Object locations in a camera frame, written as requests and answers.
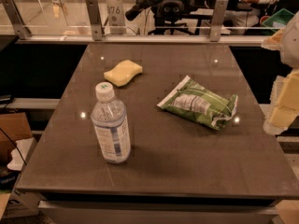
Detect green snack bag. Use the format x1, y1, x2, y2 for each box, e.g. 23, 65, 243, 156
157, 76, 238, 131

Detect metal rail bracket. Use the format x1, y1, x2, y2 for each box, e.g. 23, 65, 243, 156
209, 0, 229, 42
0, 0, 32, 40
86, 0, 103, 41

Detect middle metal rail bracket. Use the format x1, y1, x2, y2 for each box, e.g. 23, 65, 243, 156
86, 0, 103, 41

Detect green plastic bin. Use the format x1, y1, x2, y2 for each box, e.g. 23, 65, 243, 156
262, 8, 294, 32

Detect right metal rail bracket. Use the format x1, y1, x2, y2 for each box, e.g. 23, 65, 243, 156
209, 0, 229, 42

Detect clear plastic water bottle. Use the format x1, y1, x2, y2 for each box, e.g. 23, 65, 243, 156
91, 82, 131, 163

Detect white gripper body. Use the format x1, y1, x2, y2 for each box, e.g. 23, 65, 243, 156
280, 12, 299, 68

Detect black cable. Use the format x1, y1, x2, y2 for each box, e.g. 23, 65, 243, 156
0, 127, 28, 166

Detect white crumpled paper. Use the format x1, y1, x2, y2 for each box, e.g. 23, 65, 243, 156
7, 137, 37, 171

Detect white numbered post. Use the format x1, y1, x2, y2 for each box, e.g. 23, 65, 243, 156
106, 0, 126, 35

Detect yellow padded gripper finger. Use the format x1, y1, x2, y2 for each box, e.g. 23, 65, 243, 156
263, 71, 299, 135
261, 29, 284, 50

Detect black office chair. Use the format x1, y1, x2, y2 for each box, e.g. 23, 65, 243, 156
149, 0, 212, 35

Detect yellow sponge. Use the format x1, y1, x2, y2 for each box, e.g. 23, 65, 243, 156
104, 60, 143, 87

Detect left metal rail bracket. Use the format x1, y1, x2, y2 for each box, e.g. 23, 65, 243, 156
0, 0, 32, 40

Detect cardboard box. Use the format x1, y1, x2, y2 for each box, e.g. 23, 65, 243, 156
0, 113, 33, 165

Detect seated person in white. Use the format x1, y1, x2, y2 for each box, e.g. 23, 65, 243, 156
199, 0, 289, 33

